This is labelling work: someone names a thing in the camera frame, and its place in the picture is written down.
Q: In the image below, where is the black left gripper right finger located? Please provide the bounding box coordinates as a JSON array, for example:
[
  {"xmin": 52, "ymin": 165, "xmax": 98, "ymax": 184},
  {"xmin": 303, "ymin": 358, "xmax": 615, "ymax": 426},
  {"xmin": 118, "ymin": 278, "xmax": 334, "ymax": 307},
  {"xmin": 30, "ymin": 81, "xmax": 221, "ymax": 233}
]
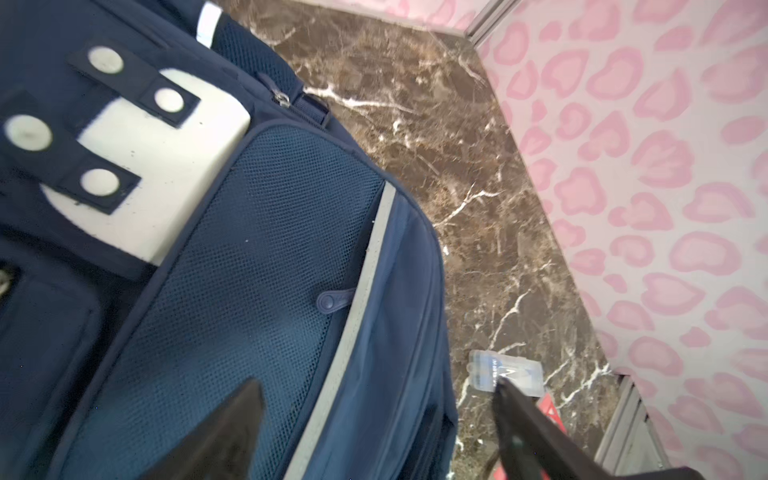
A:
[{"xmin": 492, "ymin": 379, "xmax": 702, "ymax": 479}]

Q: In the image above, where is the red card box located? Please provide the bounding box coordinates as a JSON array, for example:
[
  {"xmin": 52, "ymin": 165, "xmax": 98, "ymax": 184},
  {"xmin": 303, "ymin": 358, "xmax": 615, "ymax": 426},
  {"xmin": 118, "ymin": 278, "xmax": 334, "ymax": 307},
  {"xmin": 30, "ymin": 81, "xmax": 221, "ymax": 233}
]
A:
[{"xmin": 488, "ymin": 390, "xmax": 567, "ymax": 480}]

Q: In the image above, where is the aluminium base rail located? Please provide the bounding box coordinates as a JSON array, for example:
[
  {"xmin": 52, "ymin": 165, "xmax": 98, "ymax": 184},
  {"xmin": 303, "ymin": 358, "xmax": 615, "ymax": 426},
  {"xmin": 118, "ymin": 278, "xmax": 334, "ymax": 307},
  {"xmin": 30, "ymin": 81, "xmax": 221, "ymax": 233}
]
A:
[{"xmin": 594, "ymin": 375, "xmax": 671, "ymax": 476}]

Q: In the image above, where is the aluminium frame corner post right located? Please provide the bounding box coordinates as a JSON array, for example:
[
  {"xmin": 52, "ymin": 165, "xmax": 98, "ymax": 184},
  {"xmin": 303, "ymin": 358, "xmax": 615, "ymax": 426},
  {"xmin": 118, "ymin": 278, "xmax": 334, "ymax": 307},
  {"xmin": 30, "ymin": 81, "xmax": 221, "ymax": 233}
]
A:
[{"xmin": 465, "ymin": 0, "xmax": 520, "ymax": 47}]

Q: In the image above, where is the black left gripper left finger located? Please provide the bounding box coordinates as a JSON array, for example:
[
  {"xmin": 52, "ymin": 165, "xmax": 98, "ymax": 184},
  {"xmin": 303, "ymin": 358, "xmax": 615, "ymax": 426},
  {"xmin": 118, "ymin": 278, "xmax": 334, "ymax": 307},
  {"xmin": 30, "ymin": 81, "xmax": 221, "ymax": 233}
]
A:
[{"xmin": 142, "ymin": 378, "xmax": 265, "ymax": 479}]

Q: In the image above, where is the clear plastic pen case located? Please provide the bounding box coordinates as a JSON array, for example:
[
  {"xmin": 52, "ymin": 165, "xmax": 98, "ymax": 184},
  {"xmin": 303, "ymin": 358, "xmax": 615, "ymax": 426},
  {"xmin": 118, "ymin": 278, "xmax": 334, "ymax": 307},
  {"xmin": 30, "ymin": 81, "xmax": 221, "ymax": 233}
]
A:
[{"xmin": 467, "ymin": 350, "xmax": 545, "ymax": 398}]

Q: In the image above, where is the navy blue student backpack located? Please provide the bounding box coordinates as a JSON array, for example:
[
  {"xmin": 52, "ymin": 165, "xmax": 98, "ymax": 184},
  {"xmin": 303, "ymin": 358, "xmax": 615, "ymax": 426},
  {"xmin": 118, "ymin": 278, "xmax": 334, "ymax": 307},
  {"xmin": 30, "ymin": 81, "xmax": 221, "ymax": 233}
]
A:
[{"xmin": 1, "ymin": 1, "xmax": 458, "ymax": 479}]

